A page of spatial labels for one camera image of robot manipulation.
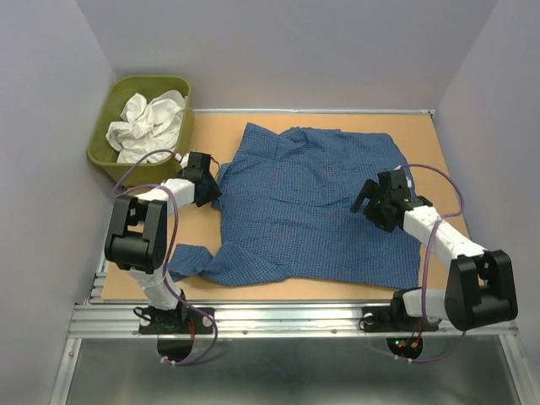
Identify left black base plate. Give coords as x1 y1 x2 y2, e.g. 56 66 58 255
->
132 305 214 335

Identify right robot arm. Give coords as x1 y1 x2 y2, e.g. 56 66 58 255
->
350 166 518 332

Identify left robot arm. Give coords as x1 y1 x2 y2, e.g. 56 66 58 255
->
104 151 221 332

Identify green plastic bin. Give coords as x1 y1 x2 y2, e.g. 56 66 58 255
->
87 75 194 186

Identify white crumpled shirt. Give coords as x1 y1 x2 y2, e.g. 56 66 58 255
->
105 90 186 164

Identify aluminium mounting rail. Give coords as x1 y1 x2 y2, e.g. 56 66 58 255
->
51 262 537 404

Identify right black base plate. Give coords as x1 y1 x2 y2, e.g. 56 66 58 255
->
359 305 439 333

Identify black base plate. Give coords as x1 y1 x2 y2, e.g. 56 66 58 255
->
132 305 214 335
359 305 439 333

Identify blue checkered long sleeve shirt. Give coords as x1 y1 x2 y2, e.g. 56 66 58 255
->
168 123 421 289

